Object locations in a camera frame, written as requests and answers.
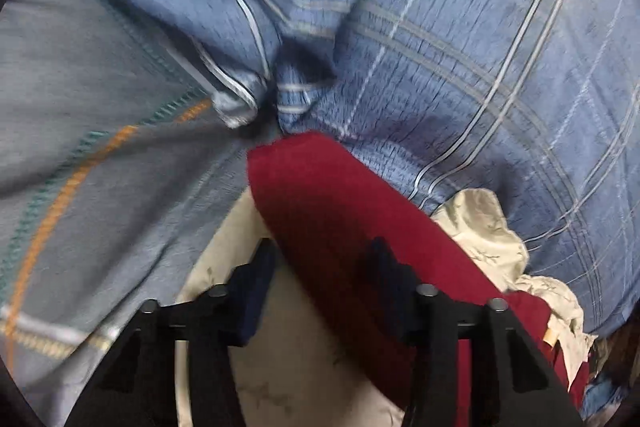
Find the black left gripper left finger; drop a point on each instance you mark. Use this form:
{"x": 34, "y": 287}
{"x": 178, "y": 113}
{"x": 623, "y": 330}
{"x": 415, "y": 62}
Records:
{"x": 134, "y": 384}

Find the cream leaf-print pillow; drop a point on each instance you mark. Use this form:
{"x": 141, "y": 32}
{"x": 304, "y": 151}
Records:
{"x": 292, "y": 372}

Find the grey-blue striped bedsheet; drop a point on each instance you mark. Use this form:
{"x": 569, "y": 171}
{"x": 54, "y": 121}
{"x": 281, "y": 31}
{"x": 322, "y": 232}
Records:
{"x": 115, "y": 173}

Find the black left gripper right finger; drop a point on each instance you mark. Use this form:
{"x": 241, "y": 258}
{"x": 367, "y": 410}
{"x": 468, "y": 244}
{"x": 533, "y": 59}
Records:
{"x": 512, "y": 384}

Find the pile of clutter beside bed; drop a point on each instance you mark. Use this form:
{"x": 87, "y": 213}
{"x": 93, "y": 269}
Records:
{"x": 615, "y": 371}

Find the dark red garment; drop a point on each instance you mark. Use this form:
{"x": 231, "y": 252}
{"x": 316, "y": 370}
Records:
{"x": 324, "y": 208}

